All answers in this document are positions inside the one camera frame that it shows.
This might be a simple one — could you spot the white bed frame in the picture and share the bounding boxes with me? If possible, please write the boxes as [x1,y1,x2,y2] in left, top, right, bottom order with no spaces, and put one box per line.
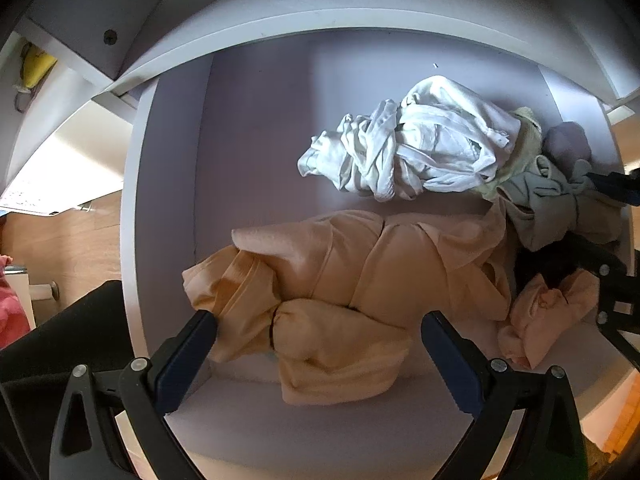
[10,0,640,111]

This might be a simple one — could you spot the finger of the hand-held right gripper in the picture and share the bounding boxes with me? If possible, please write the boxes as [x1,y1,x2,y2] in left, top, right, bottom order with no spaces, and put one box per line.
[587,167,640,207]
[570,237,640,361]

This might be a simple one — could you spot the pink cloth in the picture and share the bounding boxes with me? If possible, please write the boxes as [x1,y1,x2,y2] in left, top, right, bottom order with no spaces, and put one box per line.
[0,255,31,351]

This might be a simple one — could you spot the grey-green cloth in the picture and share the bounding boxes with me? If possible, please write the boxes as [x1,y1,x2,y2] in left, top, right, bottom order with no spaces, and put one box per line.
[500,157,623,251]

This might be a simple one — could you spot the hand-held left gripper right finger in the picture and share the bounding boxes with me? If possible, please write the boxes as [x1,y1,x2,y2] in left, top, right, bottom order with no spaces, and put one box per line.
[421,310,591,480]

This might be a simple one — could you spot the white bed drawer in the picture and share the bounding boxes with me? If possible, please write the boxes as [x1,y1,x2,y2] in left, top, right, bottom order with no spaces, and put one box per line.
[120,52,640,480]

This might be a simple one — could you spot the pale lilac sock ball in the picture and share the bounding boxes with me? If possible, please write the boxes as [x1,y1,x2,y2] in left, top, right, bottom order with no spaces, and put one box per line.
[542,122,593,171]

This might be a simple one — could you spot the beige garment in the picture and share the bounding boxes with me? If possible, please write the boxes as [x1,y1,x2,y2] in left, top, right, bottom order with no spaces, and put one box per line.
[181,202,513,407]

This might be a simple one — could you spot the person's left leg black pants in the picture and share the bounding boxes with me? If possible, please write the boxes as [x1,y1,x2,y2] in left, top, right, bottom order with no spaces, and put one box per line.
[0,280,126,480]

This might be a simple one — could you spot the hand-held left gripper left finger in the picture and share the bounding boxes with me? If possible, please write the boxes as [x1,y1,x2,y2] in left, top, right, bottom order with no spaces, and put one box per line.
[49,310,218,480]

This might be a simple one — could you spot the small peach cloth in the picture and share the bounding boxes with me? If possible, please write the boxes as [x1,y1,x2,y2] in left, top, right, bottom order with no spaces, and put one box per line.
[497,270,601,368]

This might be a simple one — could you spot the pale yellow cloth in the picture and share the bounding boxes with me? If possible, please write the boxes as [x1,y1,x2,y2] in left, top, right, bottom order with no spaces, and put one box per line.
[475,106,546,201]

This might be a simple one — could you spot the white garment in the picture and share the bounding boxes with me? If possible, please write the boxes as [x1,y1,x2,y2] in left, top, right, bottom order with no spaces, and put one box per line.
[297,75,521,203]

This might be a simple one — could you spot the dark cloth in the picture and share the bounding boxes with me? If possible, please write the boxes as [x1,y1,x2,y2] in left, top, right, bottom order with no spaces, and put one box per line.
[512,237,581,301]

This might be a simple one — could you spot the white labelled drawer front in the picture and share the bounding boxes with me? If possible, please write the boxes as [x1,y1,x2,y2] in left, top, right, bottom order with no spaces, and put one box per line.
[0,100,126,216]

